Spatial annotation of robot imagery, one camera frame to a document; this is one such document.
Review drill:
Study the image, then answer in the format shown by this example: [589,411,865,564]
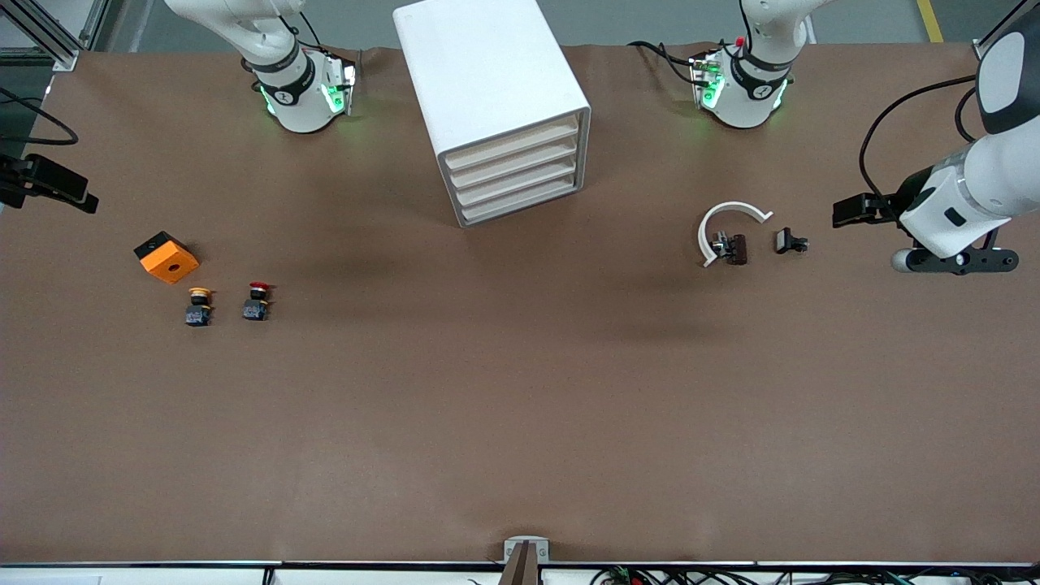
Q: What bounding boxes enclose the red push button switch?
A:
[241,280,275,322]

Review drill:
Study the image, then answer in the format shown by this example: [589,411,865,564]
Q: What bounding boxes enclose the white plastic drawer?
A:
[447,132,584,191]
[444,112,583,173]
[452,153,586,209]
[457,172,587,227]

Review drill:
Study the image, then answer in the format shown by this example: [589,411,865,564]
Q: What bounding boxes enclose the white drawer cabinet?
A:
[393,0,592,228]

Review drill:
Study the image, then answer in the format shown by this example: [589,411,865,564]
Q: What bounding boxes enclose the white curved plastic piece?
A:
[698,201,774,269]

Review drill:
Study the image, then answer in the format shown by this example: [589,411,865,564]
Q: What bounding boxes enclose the dark brown clip component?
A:
[711,232,749,267]

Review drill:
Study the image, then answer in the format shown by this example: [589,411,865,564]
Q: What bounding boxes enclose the orange box with hole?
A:
[134,231,200,285]

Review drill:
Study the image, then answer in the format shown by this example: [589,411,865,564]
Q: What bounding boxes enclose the brown table mat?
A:
[0,42,1040,565]

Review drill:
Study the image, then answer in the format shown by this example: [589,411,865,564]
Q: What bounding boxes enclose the black right arm wrist cable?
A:
[0,85,80,147]

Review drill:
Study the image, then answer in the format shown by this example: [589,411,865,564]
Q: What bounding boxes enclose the black arm wrist cable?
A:
[0,85,80,147]
[860,75,988,197]

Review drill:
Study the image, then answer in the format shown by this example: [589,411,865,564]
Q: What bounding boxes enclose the black left arm wrist cable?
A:
[860,75,988,197]

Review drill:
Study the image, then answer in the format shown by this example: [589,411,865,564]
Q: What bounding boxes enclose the aluminium frame rails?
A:
[0,0,111,74]

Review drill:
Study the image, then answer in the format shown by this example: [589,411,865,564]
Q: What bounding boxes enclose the aluminium profile post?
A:
[973,0,1026,62]

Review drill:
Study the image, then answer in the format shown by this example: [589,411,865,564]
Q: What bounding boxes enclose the yellow push button switch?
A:
[184,287,215,327]

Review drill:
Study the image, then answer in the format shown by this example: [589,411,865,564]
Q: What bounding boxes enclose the black left arm base cable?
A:
[627,41,701,86]

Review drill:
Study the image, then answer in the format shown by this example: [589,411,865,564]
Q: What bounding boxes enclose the black arm base cable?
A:
[275,4,327,58]
[627,41,701,86]

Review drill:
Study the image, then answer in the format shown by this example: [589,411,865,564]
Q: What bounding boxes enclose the black right arm base cable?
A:
[275,4,327,58]

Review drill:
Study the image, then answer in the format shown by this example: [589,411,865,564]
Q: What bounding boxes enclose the black cable bundle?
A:
[587,565,1040,585]

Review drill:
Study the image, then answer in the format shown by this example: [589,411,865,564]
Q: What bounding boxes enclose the grey metal bracket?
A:
[503,535,551,564]

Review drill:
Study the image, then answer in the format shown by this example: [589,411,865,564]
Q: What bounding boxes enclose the brown post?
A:
[497,542,540,585]

